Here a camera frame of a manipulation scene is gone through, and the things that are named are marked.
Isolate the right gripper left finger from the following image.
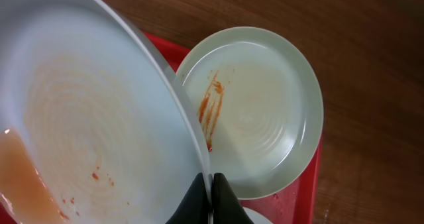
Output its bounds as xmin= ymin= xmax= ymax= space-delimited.
xmin=166 ymin=173 xmax=209 ymax=224

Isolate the red plastic serving tray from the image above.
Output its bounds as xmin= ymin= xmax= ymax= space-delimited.
xmin=148 ymin=35 xmax=321 ymax=223

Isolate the white plate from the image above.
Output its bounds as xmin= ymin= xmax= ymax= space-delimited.
xmin=243 ymin=207 xmax=272 ymax=224
xmin=176 ymin=27 xmax=324 ymax=199
xmin=1 ymin=0 xmax=211 ymax=223

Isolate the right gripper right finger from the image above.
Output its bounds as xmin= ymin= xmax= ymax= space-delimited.
xmin=211 ymin=173 xmax=253 ymax=224

